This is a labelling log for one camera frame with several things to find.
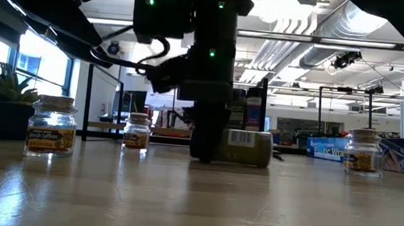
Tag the silver ventilation duct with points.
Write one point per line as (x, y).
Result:
(336, 22)

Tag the small saffron jar cork lid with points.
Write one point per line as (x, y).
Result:
(363, 152)
(51, 131)
(136, 133)

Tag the green lid herb jar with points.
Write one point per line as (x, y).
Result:
(238, 108)

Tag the wooden shelf black metal frame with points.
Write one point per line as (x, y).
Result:
(115, 126)

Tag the long ceiling light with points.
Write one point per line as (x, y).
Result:
(108, 21)
(353, 42)

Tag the blue bin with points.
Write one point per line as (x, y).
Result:
(276, 136)

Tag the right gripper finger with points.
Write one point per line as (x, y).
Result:
(207, 134)

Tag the round black wall speaker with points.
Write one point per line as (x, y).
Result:
(114, 48)

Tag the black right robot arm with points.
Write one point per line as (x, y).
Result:
(166, 10)

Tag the black background rig frame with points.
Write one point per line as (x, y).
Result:
(346, 89)

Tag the black ceiling camera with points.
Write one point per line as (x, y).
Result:
(346, 59)

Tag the spice jar black lid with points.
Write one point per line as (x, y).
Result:
(246, 148)

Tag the bright window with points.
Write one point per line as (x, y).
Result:
(49, 56)

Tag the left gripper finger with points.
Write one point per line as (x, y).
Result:
(71, 45)
(83, 30)

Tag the purple label jar black lid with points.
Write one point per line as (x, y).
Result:
(253, 109)

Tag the potted succulent plant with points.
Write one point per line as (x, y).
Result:
(2, 113)

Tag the blue plastic wrap box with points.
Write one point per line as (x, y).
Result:
(328, 148)

